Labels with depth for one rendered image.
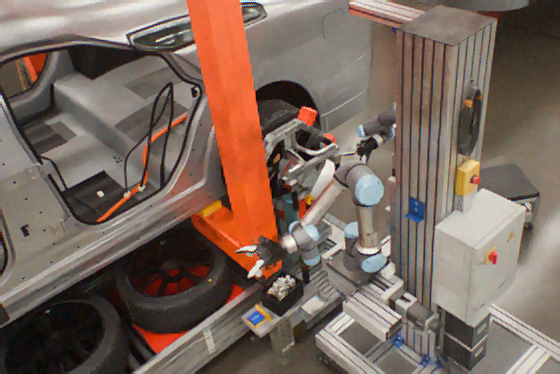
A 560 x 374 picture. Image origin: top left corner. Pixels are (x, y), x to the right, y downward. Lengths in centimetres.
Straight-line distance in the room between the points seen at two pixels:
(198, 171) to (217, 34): 114
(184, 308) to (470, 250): 164
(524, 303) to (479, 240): 150
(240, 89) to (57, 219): 113
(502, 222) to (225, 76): 131
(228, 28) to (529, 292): 251
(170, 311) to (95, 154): 118
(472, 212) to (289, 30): 151
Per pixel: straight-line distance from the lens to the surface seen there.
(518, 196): 427
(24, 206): 310
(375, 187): 252
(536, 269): 428
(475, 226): 267
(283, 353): 362
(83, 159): 406
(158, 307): 349
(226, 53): 263
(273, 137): 344
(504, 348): 357
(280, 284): 333
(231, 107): 274
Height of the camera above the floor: 302
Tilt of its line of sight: 38 degrees down
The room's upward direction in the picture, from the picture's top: 8 degrees counter-clockwise
